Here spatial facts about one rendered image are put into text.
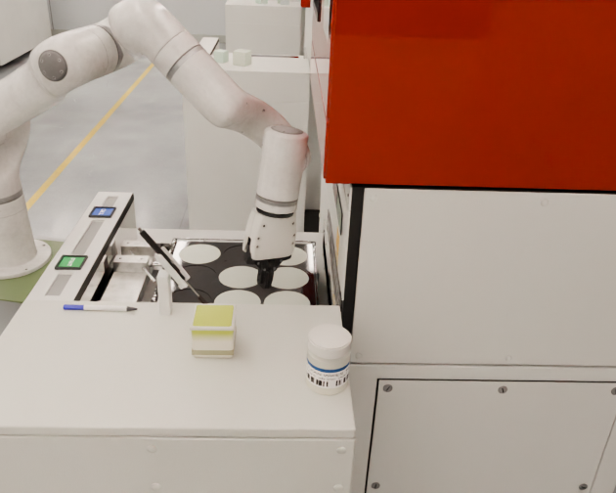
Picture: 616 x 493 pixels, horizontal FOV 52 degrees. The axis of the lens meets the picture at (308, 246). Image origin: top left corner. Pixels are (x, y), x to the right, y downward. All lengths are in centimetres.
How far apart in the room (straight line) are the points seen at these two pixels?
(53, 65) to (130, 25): 16
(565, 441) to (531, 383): 20
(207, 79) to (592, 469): 124
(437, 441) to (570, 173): 67
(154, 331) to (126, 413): 22
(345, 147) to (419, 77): 17
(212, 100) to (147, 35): 16
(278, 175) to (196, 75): 23
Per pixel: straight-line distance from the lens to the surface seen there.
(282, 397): 105
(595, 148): 125
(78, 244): 156
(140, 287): 151
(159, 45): 123
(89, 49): 132
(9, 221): 170
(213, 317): 111
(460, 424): 151
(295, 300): 140
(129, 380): 110
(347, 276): 124
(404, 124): 113
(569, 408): 156
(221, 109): 120
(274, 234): 126
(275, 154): 119
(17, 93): 148
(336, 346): 100
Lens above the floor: 166
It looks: 28 degrees down
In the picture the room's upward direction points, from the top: 3 degrees clockwise
